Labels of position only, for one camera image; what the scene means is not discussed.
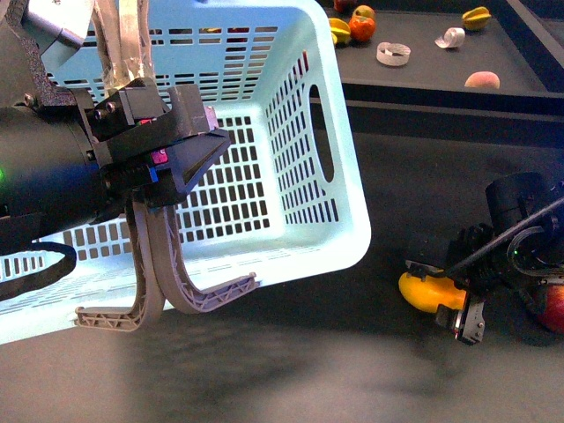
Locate dark red mango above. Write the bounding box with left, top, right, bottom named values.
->
left=333, top=0, right=358, bottom=13

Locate black fruit display tray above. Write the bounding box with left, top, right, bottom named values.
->
left=336, top=1, right=563, bottom=116

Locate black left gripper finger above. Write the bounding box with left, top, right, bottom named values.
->
left=149, top=129, right=231, bottom=204
left=94, top=78, right=219, bottom=142

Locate yellow starfruit far right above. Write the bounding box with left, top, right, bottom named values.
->
left=462, top=6, right=492, bottom=32

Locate white tape ring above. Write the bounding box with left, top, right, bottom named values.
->
left=376, top=41, right=412, bottom=69

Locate yellow starfruit back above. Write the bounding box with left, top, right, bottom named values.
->
left=329, top=18, right=351, bottom=46

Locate pink peach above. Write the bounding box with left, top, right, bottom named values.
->
left=464, top=71, right=501, bottom=89

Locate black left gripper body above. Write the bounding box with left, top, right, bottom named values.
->
left=74, top=90, right=183, bottom=220

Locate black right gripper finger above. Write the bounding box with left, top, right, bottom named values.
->
left=434, top=295, right=486, bottom=345
left=405, top=260, right=446, bottom=281

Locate yellow red apple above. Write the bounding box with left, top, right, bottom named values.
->
left=352, top=4, right=375, bottom=20

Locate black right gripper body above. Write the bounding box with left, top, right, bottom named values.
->
left=447, top=224, right=514, bottom=295

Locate red apple on table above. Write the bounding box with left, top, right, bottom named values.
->
left=538, top=286, right=563, bottom=335

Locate yellow starfruit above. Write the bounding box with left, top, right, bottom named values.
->
left=462, top=6, right=492, bottom=32
left=329, top=18, right=351, bottom=46

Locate orange persimmon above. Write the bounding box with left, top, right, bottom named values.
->
left=349, top=16, right=376, bottom=42

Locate white curled tape strip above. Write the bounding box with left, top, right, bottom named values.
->
left=434, top=27, right=465, bottom=49

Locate yellow mango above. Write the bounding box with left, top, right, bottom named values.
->
left=398, top=272, right=466, bottom=314

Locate light blue plastic shopping basket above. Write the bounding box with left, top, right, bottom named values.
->
left=1, top=1, right=370, bottom=343

